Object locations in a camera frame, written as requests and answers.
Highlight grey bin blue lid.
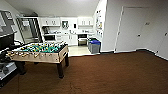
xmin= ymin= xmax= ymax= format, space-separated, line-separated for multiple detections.
xmin=88 ymin=39 xmax=102 ymax=55

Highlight white sink base cabinet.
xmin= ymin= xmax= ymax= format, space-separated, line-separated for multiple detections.
xmin=62 ymin=34 xmax=79 ymax=47

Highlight white drawer unit beside microwave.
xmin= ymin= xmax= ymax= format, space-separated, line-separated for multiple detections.
xmin=55 ymin=34 xmax=64 ymax=44

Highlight black coffee machine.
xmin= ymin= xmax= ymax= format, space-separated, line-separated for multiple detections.
xmin=42 ymin=26 xmax=50 ymax=36

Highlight foosball table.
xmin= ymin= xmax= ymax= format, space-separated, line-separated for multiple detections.
xmin=6 ymin=41 xmax=70 ymax=80

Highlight white room door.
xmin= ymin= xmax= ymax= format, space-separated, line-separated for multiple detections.
xmin=114 ymin=6 xmax=151 ymax=53

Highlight stainless steel refrigerator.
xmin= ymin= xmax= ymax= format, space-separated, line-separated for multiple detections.
xmin=16 ymin=16 xmax=43 ymax=45

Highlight white wall cabinet three doors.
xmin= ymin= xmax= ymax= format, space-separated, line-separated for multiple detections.
xmin=77 ymin=16 xmax=95 ymax=27

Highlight large wall notice poster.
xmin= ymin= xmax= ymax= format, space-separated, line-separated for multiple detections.
xmin=95 ymin=9 xmax=104 ymax=31

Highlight white wall cabinet wide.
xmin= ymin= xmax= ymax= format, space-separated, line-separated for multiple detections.
xmin=39 ymin=17 xmax=62 ymax=27

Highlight grey wall notice board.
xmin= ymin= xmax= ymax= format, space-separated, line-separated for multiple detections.
xmin=0 ymin=9 xmax=18 ymax=38

